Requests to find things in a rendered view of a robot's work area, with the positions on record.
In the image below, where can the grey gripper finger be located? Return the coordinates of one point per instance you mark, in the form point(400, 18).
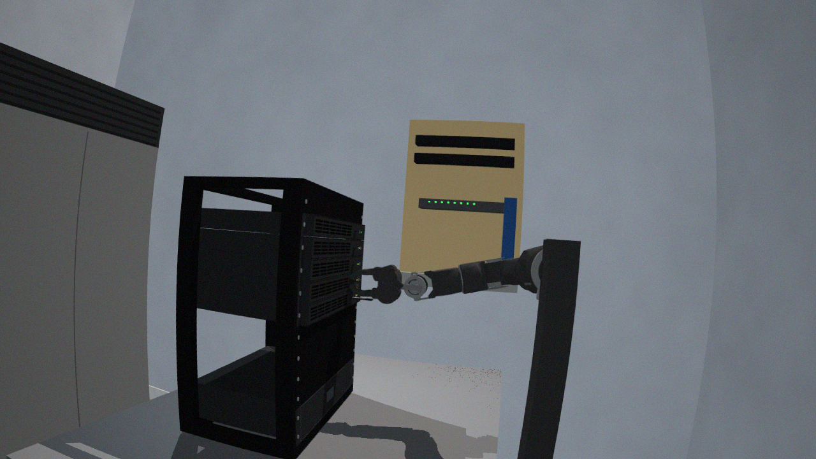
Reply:
point(369, 271)
point(368, 293)

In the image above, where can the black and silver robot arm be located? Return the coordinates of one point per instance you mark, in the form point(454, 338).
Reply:
point(467, 278)

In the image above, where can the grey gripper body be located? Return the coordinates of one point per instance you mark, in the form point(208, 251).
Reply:
point(389, 286)

